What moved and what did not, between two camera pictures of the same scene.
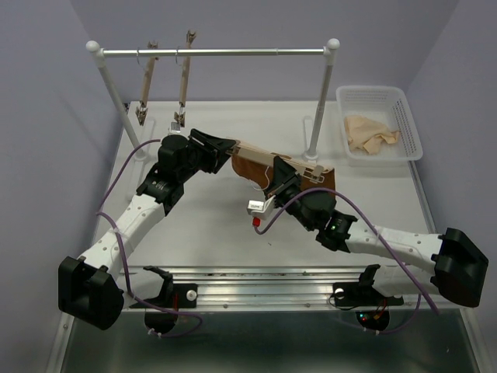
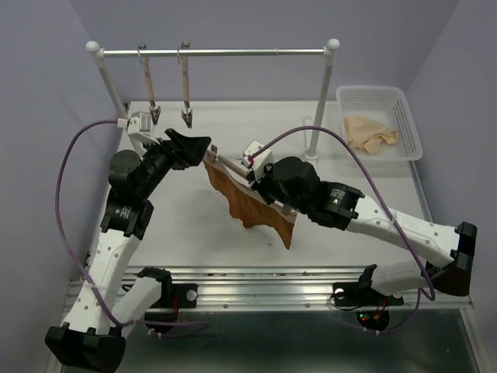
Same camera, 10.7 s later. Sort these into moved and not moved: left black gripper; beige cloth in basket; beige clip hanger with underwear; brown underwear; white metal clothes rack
Moved: brown underwear; left black gripper; beige clip hanger with underwear
Not moved: white metal clothes rack; beige cloth in basket
